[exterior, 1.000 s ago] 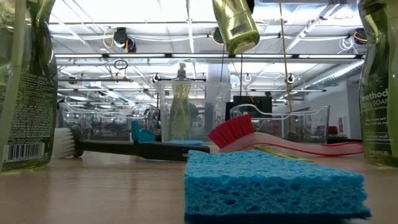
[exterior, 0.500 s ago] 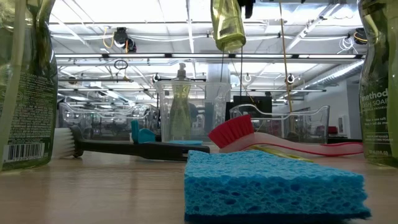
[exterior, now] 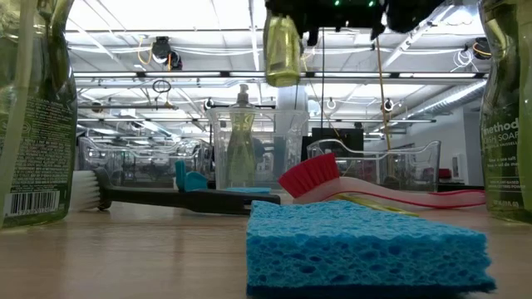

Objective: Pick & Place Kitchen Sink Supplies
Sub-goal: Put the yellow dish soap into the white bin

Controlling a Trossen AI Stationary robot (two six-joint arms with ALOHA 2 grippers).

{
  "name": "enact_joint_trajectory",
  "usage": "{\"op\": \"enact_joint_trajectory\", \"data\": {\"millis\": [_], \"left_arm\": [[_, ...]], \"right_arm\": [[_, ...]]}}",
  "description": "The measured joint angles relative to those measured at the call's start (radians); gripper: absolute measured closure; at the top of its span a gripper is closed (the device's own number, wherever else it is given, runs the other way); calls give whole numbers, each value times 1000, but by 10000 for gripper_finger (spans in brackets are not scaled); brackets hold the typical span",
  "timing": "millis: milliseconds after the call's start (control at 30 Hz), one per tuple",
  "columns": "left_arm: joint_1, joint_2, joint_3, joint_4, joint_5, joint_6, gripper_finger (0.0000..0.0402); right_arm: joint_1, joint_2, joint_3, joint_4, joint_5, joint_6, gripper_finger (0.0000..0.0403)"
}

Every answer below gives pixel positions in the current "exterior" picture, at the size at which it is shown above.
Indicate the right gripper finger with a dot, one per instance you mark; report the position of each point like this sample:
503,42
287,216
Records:
313,35
287,6

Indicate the clear yellow dish soap bottle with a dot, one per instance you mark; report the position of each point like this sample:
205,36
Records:
282,54
505,124
41,145
243,141

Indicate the red and clear dish brush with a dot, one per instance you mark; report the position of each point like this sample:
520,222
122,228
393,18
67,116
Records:
309,174

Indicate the blue sponge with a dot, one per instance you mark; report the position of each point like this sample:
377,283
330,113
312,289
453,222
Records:
249,190
353,249

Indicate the blue dish brush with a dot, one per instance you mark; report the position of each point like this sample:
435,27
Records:
191,182

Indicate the black brush white bristles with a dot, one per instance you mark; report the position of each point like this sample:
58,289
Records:
187,199

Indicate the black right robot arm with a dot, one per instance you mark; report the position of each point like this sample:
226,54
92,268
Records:
411,14

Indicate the tall clear plastic bin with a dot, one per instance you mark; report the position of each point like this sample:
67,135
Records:
282,124

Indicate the black monitor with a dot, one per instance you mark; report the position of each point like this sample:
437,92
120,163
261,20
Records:
336,135

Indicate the shallow clear plastic bin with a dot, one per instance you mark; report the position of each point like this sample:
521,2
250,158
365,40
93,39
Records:
426,162

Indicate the red box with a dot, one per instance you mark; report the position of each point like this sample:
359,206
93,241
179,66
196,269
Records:
444,173

